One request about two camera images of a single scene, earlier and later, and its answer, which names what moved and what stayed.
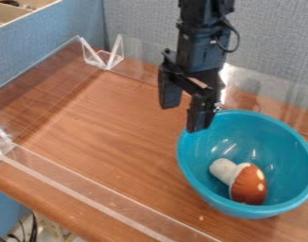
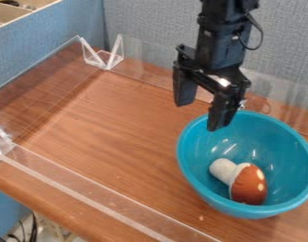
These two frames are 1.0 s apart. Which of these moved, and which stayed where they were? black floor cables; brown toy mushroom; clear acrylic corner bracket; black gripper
Moved: black gripper
Stayed: brown toy mushroom; clear acrylic corner bracket; black floor cables
